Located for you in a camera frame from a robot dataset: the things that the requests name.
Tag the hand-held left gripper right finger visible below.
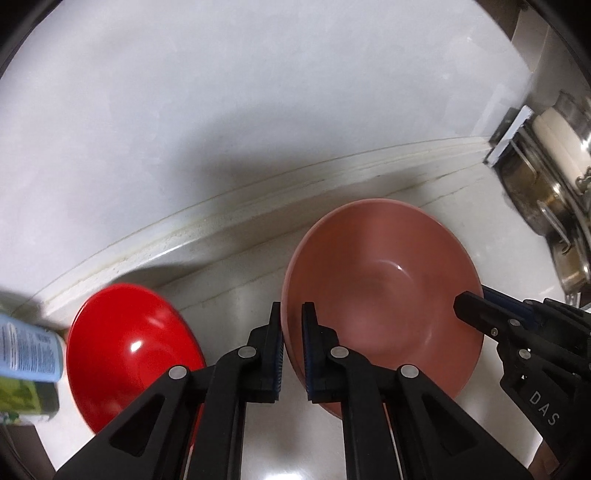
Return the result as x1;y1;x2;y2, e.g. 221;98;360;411
301;302;532;480

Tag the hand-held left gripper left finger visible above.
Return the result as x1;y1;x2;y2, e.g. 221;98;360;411
54;301;283;480

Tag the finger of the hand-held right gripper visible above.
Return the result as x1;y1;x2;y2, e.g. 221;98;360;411
454;291;522;342
480;285;546;330

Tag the pink bowl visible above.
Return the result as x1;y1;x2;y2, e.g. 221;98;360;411
281;198;485;421

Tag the red bowl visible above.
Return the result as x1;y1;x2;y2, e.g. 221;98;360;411
66;284;207;437

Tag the white cutting board rack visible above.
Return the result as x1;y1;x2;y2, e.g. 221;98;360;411
484;105;535;166

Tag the cream kettle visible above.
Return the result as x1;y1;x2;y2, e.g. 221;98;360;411
533;106;591;185

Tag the bottle with blue label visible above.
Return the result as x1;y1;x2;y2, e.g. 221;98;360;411
0;314;64;384

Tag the container with green label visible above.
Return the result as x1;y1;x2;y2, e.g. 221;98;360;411
0;378;61;423

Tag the steel pot with long handle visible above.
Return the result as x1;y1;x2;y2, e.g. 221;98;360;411
538;203;591;296

